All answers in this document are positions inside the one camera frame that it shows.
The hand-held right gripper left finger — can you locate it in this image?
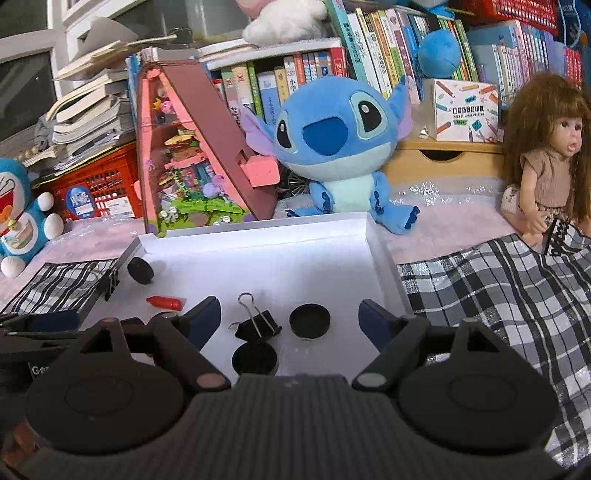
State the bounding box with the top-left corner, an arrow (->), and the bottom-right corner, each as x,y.
76,295 -> 232,393

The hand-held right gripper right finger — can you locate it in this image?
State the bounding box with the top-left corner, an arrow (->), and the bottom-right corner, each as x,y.
353,298 -> 504,393

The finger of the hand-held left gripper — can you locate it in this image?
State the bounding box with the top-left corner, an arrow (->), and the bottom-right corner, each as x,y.
0,330 -> 86,354
0,310 -> 81,334

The large black binder clip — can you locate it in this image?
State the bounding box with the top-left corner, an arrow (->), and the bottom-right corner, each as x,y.
228,292 -> 283,342

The black plastic ring cup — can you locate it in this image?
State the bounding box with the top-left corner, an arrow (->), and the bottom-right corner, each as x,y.
232,342 -> 279,376

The black round disc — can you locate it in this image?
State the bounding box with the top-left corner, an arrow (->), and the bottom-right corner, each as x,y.
127,257 -> 154,284
289,303 -> 332,339

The white cardboard box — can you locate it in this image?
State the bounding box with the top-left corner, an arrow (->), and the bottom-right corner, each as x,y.
78,211 -> 414,384

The small black binder clip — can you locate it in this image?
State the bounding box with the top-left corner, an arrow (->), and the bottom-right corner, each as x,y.
102,265 -> 122,301

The blue robot cat plush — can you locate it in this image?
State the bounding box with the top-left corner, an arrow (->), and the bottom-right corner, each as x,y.
0,158 -> 64,278

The black white plaid blanket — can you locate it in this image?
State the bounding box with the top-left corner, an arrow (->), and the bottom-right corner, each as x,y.
0,219 -> 591,469

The red plastic crate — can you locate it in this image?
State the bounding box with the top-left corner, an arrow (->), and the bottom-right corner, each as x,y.
32,141 -> 145,220

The pink triangular miniature house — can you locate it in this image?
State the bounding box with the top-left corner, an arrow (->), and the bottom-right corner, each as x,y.
136,60 -> 280,238

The wooden drawer box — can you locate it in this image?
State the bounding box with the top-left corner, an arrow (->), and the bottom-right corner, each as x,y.
381,138 -> 506,188

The blue alien plush toy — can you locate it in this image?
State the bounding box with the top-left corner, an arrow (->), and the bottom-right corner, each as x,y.
240,76 -> 421,235

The stack of open books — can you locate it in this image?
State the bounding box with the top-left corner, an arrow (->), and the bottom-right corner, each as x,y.
21,28 -> 181,164

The white pencil print carton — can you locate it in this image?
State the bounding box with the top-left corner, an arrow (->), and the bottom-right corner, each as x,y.
422,78 -> 502,144

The brown haired doll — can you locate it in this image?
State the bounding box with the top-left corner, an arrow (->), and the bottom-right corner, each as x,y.
501,74 -> 591,254

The row of colourful books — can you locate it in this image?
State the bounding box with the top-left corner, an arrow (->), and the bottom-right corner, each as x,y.
198,0 -> 585,123

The blue round plush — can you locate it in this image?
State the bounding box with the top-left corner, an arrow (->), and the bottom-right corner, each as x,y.
417,30 -> 462,79

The pink white plush toy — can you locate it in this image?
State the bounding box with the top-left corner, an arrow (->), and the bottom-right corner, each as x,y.
235,0 -> 328,44

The red plastic basket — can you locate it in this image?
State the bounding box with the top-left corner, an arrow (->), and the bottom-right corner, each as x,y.
457,0 -> 561,33

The blue box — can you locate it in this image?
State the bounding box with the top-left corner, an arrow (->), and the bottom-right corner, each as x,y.
556,0 -> 591,51

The black wire model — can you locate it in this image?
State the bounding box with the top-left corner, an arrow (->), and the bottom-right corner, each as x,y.
277,166 -> 315,199

